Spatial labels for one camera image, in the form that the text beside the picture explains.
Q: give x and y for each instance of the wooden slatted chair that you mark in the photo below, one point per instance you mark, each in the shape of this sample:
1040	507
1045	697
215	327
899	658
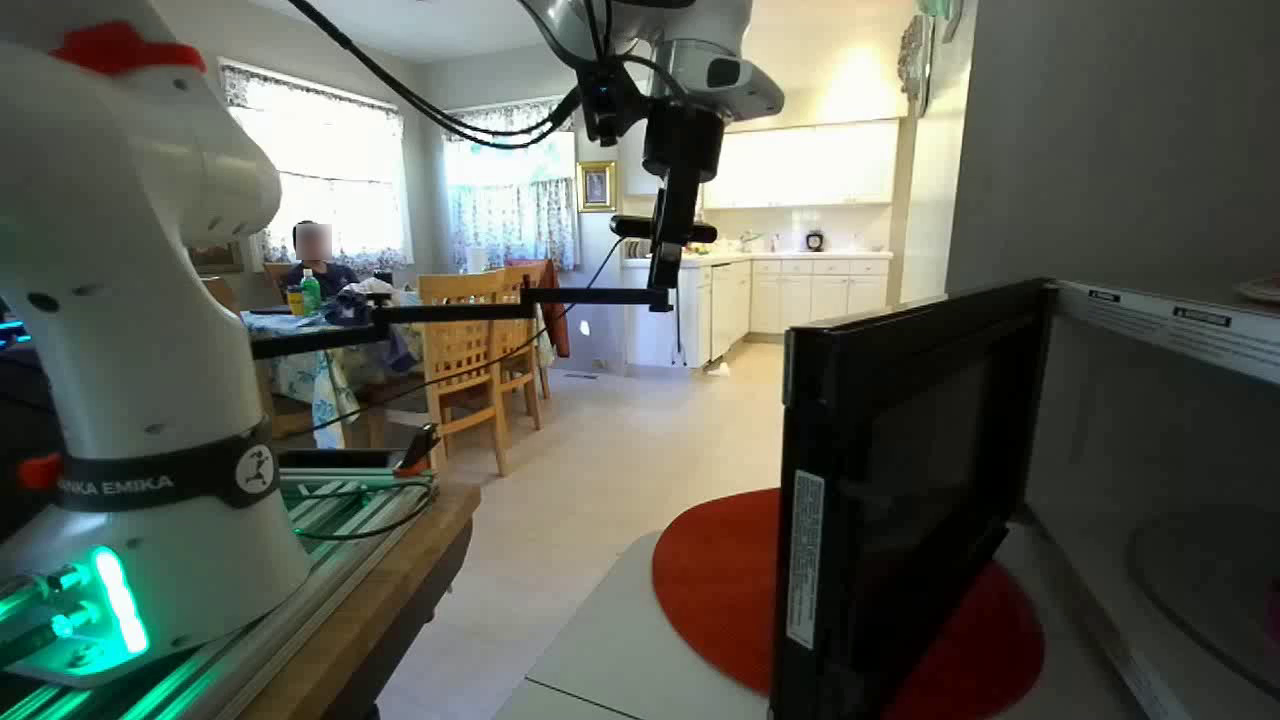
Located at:
463	364
520	364

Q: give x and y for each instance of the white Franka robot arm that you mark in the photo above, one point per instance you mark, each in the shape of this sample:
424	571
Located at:
126	333

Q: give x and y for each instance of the seated person with cap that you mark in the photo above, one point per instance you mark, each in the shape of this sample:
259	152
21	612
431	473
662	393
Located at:
321	275

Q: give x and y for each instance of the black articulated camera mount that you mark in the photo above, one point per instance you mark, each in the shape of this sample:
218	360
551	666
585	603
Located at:
424	312

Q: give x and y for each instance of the small green drink bottle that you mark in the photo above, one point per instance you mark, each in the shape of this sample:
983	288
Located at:
309	292

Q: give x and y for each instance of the white shallow bowl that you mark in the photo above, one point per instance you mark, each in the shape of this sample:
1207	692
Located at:
1260	292

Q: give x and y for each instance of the black flat device on bench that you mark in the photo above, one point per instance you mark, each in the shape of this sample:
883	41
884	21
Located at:
343	467

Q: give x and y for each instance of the white upper kitchen cabinets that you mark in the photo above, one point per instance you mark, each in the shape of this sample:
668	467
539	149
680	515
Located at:
802	162

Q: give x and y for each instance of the white lower kitchen cabinets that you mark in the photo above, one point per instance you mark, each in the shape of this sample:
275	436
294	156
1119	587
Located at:
821	292

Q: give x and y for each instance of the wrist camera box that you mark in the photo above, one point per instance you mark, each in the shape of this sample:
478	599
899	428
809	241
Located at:
725	78

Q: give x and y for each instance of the aluminium frame with green light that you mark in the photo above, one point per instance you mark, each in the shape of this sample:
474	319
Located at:
333	515

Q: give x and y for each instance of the red round mat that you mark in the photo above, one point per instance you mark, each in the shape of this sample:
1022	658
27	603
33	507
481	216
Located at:
722	587

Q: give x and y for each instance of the black stereo camera bar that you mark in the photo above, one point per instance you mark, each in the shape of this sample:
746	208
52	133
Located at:
642	230

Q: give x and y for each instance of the framed wall picture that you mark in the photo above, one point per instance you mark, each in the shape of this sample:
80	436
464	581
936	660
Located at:
596	187

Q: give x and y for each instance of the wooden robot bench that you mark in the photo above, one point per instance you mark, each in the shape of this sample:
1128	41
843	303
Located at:
384	587

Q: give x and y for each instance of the black glass microwave door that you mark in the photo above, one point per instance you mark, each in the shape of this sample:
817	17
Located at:
894	507

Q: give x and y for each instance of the dining table with cloth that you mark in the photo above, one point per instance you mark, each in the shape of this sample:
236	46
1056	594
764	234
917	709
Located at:
313	380

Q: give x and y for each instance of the sheer window curtain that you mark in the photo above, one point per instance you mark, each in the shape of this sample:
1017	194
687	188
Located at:
504	213

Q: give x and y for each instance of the white kitchen cabinets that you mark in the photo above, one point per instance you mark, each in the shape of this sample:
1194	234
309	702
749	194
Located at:
821	292
802	162

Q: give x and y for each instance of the glass microwave turntable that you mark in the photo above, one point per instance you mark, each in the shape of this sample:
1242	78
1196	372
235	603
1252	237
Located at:
1213	594

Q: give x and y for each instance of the round dark counter clock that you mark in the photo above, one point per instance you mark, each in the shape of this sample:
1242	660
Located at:
814	241

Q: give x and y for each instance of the white kitchen island unit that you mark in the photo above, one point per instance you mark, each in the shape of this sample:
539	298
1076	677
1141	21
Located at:
722	309

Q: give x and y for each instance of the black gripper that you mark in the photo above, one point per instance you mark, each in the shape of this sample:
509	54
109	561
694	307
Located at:
687	143

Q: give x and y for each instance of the stainless steel microwave body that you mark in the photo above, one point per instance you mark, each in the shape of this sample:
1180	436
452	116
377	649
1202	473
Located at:
1134	442

